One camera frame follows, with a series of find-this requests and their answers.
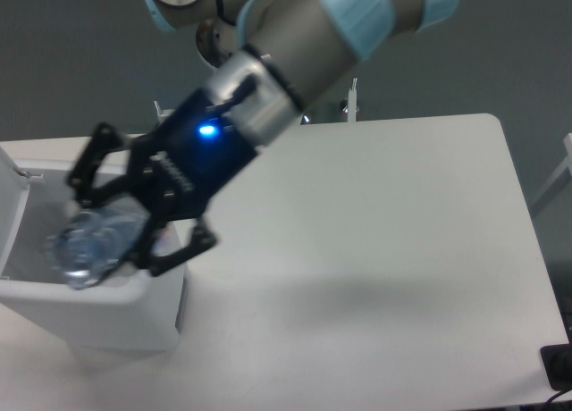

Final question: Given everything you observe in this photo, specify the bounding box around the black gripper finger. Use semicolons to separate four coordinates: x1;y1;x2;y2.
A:
66;122;138;209
122;215;217;277

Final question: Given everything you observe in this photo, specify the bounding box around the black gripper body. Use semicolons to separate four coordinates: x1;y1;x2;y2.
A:
127;87;257;221

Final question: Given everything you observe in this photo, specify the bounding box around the crushed clear plastic bottle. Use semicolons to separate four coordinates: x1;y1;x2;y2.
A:
44;204;147;290

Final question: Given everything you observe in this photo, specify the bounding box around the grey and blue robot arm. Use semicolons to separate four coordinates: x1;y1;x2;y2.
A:
59;0;459;289

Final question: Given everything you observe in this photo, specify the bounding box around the white plastic trash can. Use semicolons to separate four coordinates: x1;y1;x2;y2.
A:
1;162;188;351

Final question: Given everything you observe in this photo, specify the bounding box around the white furniture leg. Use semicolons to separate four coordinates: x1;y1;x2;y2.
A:
530;133;571;217

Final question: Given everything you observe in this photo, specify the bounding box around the black device at edge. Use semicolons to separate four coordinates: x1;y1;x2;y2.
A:
540;343;571;391

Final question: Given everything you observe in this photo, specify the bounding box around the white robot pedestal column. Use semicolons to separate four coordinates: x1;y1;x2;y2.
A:
196;18;239;71

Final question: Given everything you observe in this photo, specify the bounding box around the white metal base frame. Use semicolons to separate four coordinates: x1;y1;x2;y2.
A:
153;77;361;126

